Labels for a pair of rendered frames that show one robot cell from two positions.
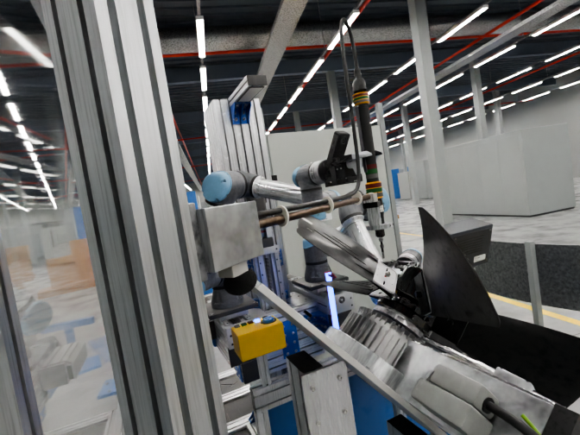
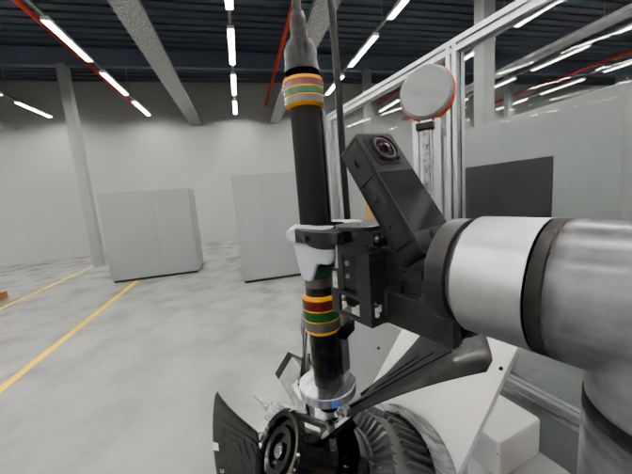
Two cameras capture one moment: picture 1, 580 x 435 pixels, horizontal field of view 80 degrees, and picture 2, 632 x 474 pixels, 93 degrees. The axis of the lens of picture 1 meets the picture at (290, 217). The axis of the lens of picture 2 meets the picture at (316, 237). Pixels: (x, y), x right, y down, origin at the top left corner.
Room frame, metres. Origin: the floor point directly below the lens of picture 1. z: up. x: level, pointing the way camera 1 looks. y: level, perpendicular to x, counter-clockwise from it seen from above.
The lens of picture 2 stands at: (1.29, -0.24, 1.61)
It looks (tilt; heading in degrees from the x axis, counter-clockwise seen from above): 8 degrees down; 179
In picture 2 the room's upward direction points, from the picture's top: 5 degrees counter-clockwise
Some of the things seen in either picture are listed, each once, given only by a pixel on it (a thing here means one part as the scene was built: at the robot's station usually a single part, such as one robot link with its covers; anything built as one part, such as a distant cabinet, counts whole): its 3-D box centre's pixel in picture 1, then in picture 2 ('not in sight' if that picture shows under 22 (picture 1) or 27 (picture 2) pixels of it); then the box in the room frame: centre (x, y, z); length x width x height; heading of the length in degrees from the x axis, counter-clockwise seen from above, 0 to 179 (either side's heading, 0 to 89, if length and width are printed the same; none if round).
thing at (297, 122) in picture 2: (367, 143); (312, 205); (0.94, -0.24, 1.60); 0.03 x 0.03 x 0.21
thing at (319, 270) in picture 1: (318, 268); not in sight; (1.79, -0.10, 1.09); 0.15 x 0.15 x 0.10
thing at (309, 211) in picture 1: (326, 207); not in sight; (0.69, -0.08, 1.46); 0.54 x 0.01 x 0.01; 148
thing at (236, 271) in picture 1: (239, 275); not in sight; (0.45, 0.08, 1.40); 0.05 x 0.04 x 0.05; 148
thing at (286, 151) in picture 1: (342, 233); not in sight; (2.97, -0.42, 1.10); 1.21 x 0.05 x 2.20; 113
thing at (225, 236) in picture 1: (211, 236); not in sight; (0.41, 0.10, 1.46); 0.10 x 0.07 x 0.08; 148
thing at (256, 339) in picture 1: (258, 338); not in sight; (1.16, 0.17, 1.02); 0.16 x 0.10 x 0.11; 113
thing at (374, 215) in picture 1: (375, 211); (328, 349); (0.94, -0.23, 1.41); 0.09 x 0.07 x 0.10; 148
